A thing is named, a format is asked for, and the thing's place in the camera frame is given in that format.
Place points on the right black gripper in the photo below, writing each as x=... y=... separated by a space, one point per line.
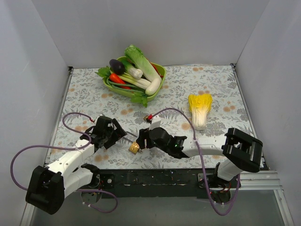
x=143 y=138

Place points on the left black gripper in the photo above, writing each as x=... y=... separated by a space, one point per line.
x=118 y=131

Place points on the large brass padlock with keys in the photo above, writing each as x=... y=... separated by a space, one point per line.
x=131 y=138

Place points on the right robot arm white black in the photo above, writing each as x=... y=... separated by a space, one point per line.
x=242 y=151

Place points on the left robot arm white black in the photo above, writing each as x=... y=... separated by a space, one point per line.
x=50 y=185

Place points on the green celery leaves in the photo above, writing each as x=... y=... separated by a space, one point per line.
x=140 y=98

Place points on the green long beans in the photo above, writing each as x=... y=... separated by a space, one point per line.
x=133 y=87

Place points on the red orange pepper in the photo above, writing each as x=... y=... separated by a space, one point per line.
x=116 y=79

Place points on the white radish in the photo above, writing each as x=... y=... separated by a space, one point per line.
x=153 y=87

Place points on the white green leek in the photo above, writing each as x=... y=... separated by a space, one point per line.
x=130 y=69

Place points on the purple eggplant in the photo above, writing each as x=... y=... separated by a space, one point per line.
x=117 y=66

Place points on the yellow napa cabbage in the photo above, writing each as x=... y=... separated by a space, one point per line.
x=200 y=106

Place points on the floral table mat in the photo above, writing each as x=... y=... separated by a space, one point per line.
x=174 y=117

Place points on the green napa cabbage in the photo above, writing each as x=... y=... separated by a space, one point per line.
x=136 y=56

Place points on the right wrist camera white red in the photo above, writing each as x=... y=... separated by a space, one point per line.
x=155 y=122

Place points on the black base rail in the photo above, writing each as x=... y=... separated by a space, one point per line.
x=148 y=182

